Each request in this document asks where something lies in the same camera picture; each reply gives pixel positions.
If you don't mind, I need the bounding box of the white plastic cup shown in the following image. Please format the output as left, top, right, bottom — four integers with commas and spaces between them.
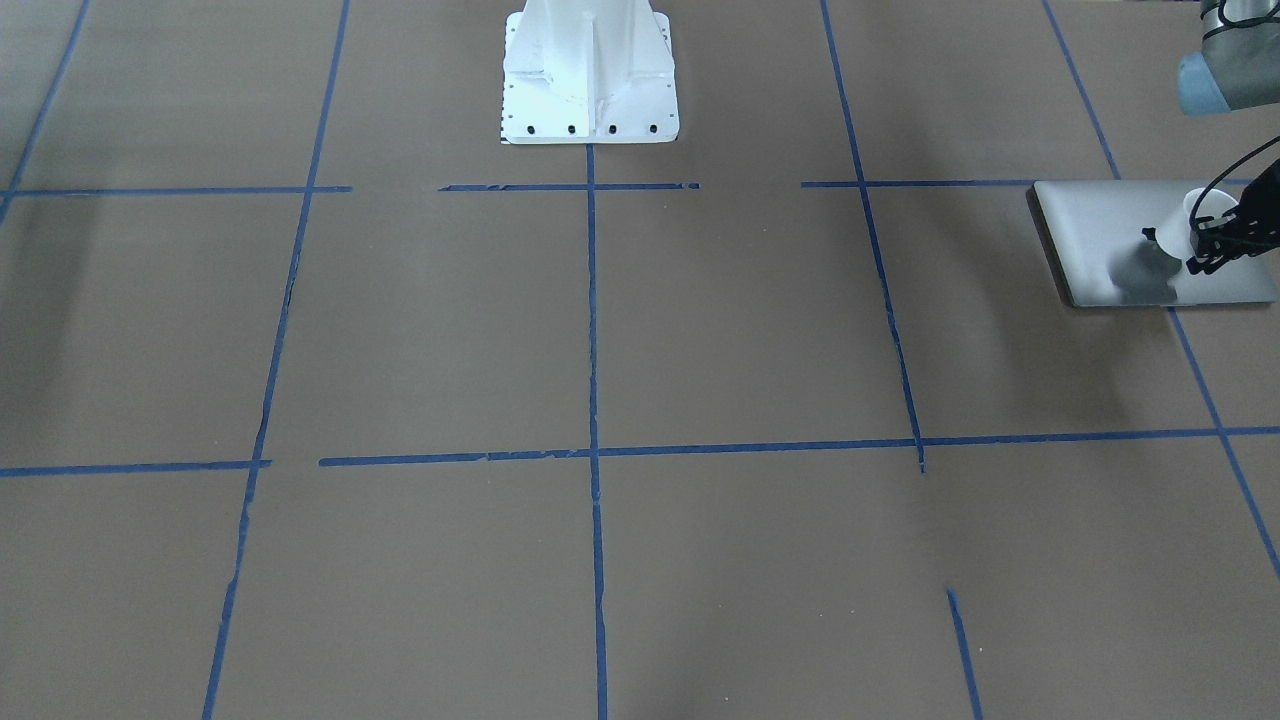
1149, 187, 1236, 263

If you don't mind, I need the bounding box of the brown paper table cover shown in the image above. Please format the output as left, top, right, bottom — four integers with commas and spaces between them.
3, 1, 1277, 719

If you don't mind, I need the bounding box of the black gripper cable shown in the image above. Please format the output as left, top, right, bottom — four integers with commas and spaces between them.
1190, 135, 1280, 236

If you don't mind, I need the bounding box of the silver closed laptop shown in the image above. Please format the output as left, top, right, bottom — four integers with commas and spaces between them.
1030, 179, 1277, 307

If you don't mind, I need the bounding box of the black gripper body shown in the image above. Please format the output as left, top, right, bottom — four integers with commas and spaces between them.
1235, 179, 1279, 256

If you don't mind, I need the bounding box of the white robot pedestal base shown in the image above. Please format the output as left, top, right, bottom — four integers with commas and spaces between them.
499, 1, 681, 145

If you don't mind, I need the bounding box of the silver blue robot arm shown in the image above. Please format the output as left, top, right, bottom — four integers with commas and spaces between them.
1178, 1, 1279, 275

